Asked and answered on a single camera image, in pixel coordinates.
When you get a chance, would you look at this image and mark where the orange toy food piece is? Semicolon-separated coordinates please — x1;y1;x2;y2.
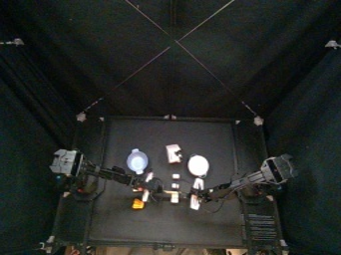
132;197;148;210

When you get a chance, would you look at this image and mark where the thin diagonal brace string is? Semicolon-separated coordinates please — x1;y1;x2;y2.
82;0;237;114
124;0;260;118

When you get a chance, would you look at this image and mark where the white-print label plate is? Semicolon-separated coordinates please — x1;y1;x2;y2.
247;212;277;243

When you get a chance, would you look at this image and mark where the white round plate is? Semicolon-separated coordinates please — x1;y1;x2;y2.
186;154;210;177

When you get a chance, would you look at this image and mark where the pale blue lidded bowl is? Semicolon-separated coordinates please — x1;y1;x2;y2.
126;147;152;175

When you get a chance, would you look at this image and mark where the white toy sushi roll block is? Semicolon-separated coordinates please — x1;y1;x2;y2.
166;143;184;164

